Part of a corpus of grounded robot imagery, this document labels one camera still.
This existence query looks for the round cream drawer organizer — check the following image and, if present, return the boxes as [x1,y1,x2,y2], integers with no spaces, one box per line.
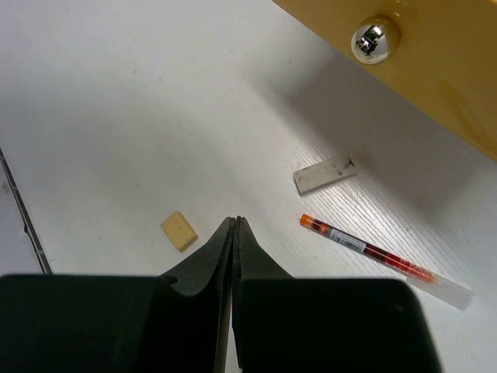
[277,1,496,159]

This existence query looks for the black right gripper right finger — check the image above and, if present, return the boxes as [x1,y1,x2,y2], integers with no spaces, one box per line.
[232,217,441,372]

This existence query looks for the red gel pen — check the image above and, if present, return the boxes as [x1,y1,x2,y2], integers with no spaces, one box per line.
[300,214,474,310]

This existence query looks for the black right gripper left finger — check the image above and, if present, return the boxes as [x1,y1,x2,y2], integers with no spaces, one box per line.
[1,218,235,372]

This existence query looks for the white rectangular eraser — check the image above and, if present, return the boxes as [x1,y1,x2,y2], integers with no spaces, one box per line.
[293,156,358,195]

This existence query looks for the small yellow eraser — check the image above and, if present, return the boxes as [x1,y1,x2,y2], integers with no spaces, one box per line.
[161,211,199,253]

